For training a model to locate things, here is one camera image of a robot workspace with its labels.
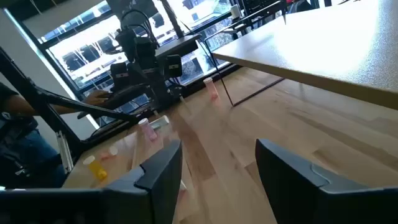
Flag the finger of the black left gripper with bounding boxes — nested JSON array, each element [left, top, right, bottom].
[[163, 54, 183, 78], [109, 62, 130, 91]]

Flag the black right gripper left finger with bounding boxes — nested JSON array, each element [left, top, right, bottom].
[[0, 139, 184, 224]]

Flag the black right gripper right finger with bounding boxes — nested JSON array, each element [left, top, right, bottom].
[[254, 138, 398, 224]]

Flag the pink pill bottle white cap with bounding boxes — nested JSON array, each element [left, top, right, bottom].
[[99, 145, 119, 161], [203, 77, 220, 102]]

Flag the orange pill bottle white cap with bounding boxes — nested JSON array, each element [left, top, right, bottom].
[[82, 155, 108, 181]]

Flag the blue pill bottle white cap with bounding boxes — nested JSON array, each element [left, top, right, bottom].
[[150, 114, 170, 131]]

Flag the person's forearm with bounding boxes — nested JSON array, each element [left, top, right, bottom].
[[7, 94, 91, 116]]

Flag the wooden shelf black metal legs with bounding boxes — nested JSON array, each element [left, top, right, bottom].
[[203, 0, 398, 111]]

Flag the grey office desk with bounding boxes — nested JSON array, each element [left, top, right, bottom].
[[154, 33, 203, 60]]

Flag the person's hand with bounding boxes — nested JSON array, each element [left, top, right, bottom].
[[82, 89, 111, 107]]

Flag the large glass window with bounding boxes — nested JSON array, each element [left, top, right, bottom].
[[21, 0, 239, 103]]

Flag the person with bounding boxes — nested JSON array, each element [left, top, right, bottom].
[[0, 82, 68, 189]]

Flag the black aluminium rig frame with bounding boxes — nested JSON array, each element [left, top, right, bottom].
[[0, 46, 150, 175]]

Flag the silver metal bracket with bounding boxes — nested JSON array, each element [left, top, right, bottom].
[[57, 130, 74, 174]]

